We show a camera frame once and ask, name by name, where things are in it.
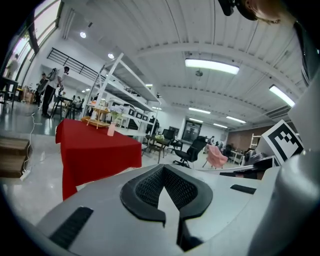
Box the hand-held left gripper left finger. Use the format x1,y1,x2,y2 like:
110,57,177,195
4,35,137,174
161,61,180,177
120,163,167,228

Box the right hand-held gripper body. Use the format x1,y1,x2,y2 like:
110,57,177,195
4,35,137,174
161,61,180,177
219,119,305,180

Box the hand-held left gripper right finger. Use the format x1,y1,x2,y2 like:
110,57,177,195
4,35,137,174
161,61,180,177
163,164,214,252

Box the pale purple flowers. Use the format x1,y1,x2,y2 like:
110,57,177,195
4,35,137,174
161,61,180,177
109,106,125,125

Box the black office chair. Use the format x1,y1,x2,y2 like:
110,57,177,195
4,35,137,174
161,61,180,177
172,135,209,169

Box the dark wooden table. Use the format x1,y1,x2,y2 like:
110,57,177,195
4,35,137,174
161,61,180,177
142,134,172,165

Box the long ceiling light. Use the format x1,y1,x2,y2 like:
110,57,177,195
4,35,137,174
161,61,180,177
184,58,240,75
268,84,296,108

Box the chair with pink cover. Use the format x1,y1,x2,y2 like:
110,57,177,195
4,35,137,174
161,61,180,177
201,143,229,170

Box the black double door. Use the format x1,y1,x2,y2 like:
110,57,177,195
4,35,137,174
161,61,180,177
180,119,202,143

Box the table with red tablecloth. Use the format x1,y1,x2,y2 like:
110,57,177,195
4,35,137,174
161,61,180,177
55,118,143,201

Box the tiered wooden serving stand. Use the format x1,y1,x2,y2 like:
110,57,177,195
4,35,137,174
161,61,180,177
80,100,112,130

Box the white metal shelf rack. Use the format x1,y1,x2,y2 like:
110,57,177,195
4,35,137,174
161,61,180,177
81,52,163,141

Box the white power strip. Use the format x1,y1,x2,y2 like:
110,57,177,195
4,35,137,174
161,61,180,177
19,168,32,181

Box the person's face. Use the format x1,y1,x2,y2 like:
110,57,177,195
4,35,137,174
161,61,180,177
246,0,296,26

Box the stacked wooden boxes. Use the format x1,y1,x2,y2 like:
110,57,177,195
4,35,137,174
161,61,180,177
0,136,33,179

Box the black balcony railing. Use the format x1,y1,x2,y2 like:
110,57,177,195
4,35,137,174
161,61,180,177
46,47,101,81

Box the black side table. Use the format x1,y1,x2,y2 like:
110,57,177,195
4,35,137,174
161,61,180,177
0,76,20,107

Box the black head-worn camera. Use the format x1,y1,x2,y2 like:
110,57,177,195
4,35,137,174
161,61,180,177
216,0,259,22

